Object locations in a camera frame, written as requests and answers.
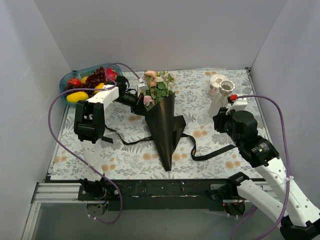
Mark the white ceramic vase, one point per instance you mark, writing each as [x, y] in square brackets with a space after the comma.
[220, 99]

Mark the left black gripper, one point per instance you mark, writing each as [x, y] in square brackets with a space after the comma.
[139, 107]

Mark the pink flower bouquet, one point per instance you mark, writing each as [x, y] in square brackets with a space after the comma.
[160, 85]

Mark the red apple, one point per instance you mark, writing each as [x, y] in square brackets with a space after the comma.
[74, 82]

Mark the black ribbon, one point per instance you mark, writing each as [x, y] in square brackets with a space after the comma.
[193, 151]

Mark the black paper cone wrapper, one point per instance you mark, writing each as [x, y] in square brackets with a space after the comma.
[166, 129]

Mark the dark red grapes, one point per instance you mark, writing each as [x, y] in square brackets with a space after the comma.
[94, 78]

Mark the teal plastic fruit basket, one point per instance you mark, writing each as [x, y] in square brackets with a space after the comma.
[80, 74]

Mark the pink dragon fruit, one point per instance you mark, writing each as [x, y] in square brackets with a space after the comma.
[111, 74]

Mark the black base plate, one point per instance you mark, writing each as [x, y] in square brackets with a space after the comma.
[154, 194]

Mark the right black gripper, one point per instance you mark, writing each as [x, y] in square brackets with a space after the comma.
[219, 120]

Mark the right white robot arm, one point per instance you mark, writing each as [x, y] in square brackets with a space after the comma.
[299, 217]

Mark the aluminium rail frame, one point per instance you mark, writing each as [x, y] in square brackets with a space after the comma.
[66, 191]

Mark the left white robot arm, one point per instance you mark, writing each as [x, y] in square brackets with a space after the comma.
[89, 121]

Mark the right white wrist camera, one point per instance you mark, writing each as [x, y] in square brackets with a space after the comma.
[237, 103]

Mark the yellow lemon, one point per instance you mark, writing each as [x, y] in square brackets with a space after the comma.
[99, 86]

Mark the small orange fruit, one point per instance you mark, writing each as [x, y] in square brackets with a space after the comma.
[84, 80]

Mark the floral table mat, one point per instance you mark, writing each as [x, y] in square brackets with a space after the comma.
[141, 161]

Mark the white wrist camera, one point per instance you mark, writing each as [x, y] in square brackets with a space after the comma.
[141, 86]
[237, 103]

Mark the yellow mango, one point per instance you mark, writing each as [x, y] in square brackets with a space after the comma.
[77, 96]

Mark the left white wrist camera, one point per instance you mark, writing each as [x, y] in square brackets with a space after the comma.
[141, 86]

